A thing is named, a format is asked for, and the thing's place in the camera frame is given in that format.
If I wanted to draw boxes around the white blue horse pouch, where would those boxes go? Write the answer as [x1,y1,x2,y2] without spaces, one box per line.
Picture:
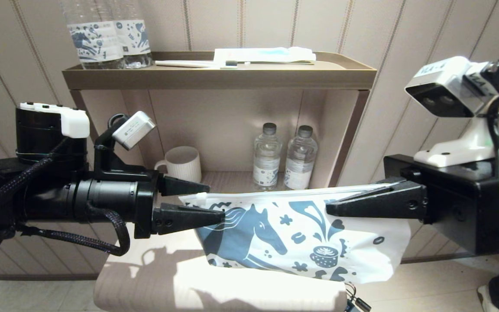
[178,183,412,284]

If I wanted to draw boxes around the white ribbed mug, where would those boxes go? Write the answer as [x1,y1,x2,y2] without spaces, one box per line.
[155,146,202,185]

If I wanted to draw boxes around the small clear water bottle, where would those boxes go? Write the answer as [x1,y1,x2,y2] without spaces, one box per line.
[283,125,318,191]
[253,123,282,192]

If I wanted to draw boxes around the black key bundle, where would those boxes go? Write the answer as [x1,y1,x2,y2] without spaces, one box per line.
[343,282,372,312]

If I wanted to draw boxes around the brown open shelf cabinet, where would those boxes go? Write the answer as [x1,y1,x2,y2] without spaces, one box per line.
[62,51,377,208]

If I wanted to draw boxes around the white toothbrush black bristles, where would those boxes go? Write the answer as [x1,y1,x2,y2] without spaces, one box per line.
[155,60,251,69]

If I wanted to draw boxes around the white blue packet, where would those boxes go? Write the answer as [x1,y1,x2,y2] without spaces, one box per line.
[213,46,317,64]

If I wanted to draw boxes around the large clear water bottle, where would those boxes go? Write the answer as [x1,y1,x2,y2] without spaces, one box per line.
[58,0,125,70]
[109,0,153,69]

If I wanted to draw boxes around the black left camera bracket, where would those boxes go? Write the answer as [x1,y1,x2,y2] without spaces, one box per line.
[94,114,159,182]

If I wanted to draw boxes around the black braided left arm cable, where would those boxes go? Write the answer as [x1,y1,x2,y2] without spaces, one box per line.
[16,203,131,257]
[0,138,70,226]

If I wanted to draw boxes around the white right camera bracket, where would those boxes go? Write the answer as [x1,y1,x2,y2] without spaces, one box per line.
[414,97,499,168]

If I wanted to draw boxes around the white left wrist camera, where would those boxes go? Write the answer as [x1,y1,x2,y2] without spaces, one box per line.
[112,111,156,151]

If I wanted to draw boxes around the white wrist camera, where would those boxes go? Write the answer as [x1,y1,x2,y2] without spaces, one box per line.
[405,55,499,118]
[112,111,156,151]

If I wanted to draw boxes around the short black left camera cable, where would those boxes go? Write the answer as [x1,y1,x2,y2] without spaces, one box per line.
[107,114,130,130]

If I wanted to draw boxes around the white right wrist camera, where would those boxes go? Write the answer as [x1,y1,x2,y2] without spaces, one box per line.
[405,55,499,118]

